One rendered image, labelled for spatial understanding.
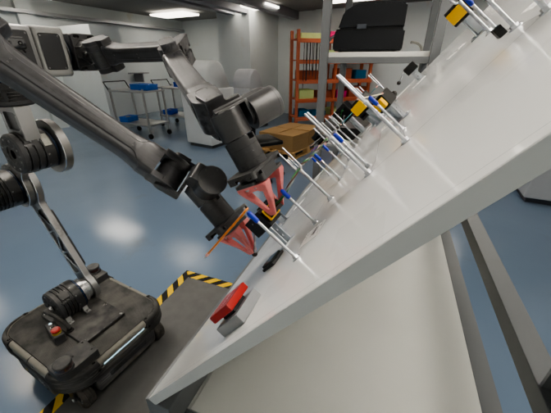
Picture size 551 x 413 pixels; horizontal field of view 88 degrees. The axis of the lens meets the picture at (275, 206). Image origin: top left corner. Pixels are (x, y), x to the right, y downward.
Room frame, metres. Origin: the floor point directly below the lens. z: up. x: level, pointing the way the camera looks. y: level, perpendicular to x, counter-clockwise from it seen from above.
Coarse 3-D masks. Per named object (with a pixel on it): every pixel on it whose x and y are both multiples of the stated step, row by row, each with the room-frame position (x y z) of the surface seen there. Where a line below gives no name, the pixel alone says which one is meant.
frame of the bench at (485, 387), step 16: (448, 240) 0.93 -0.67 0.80; (448, 256) 0.83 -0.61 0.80; (464, 288) 0.67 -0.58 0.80; (464, 304) 0.60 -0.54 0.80; (464, 320) 0.55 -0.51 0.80; (464, 336) 0.50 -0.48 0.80; (480, 352) 0.45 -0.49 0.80; (480, 368) 0.41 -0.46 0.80; (480, 384) 0.38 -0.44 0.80; (480, 400) 0.34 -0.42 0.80; (496, 400) 0.34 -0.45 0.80
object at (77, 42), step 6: (72, 36) 1.16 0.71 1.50; (78, 36) 1.18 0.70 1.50; (84, 36) 1.20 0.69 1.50; (90, 36) 1.23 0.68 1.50; (72, 42) 1.16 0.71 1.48; (78, 42) 1.17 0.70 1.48; (72, 48) 1.16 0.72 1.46; (78, 48) 1.15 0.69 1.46; (78, 54) 1.15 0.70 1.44; (78, 60) 1.16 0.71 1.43; (84, 60) 1.15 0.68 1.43; (90, 60) 1.15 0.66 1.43; (78, 66) 1.16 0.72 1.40; (84, 66) 1.18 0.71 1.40; (90, 66) 1.19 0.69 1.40
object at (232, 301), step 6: (240, 288) 0.31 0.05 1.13; (246, 288) 0.32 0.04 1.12; (228, 294) 0.33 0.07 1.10; (234, 294) 0.30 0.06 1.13; (240, 294) 0.31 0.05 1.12; (228, 300) 0.29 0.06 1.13; (234, 300) 0.29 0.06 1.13; (240, 300) 0.31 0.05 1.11; (222, 306) 0.29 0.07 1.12; (228, 306) 0.28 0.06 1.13; (234, 306) 0.28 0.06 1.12; (216, 312) 0.29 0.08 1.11; (222, 312) 0.28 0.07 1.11; (228, 312) 0.28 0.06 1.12; (234, 312) 0.29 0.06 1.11; (210, 318) 0.29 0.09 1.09; (216, 318) 0.29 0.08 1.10
